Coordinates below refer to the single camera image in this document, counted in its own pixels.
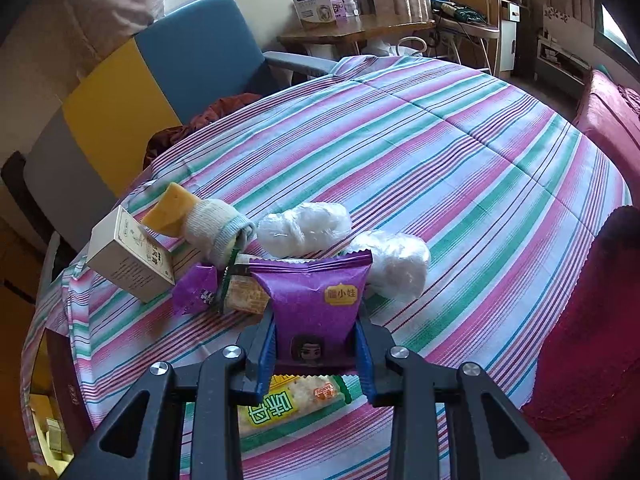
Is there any striped bedsheet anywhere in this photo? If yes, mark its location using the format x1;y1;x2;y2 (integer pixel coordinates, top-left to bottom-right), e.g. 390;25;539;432
21;55;633;480

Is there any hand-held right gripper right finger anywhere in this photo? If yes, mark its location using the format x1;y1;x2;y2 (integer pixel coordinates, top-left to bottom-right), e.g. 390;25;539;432
356;316;572;480

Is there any wooden side table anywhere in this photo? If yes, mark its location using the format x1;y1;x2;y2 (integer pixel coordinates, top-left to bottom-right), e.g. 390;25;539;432
277;14;436;56

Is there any white and blue carton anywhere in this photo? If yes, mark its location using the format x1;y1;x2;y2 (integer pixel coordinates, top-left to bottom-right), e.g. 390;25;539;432
287;0;333;28

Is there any crumpled white plastic bag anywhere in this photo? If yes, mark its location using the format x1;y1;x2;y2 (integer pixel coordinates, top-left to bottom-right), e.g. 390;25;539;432
348;230;432;300
256;201;352;257

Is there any dark red cloth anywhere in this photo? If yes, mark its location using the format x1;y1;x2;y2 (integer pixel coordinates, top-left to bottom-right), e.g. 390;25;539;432
143;92;263;171

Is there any grey yellow blue armchair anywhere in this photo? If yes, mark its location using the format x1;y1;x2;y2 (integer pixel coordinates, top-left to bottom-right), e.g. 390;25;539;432
0;0;341;281

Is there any small purple snack packet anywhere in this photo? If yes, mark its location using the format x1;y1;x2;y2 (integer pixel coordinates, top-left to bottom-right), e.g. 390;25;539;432
173;263;221;317

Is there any white cabinet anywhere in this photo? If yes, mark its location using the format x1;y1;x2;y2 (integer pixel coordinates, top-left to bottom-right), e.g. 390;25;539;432
499;0;531;80

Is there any yellow-green label cracker packet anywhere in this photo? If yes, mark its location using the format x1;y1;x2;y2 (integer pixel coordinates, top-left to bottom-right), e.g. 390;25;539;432
237;374;362;438

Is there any white carton box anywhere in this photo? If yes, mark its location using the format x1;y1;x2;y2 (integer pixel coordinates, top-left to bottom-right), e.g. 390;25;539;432
86;205;176;304

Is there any green-edged cracker packet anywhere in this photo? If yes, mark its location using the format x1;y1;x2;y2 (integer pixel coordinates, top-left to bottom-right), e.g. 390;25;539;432
218;252;271;316

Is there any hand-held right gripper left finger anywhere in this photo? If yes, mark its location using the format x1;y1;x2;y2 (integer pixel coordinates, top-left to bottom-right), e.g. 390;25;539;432
62;312;281;480

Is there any red blanket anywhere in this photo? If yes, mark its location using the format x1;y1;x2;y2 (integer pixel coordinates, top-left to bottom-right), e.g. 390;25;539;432
520;69;640;436

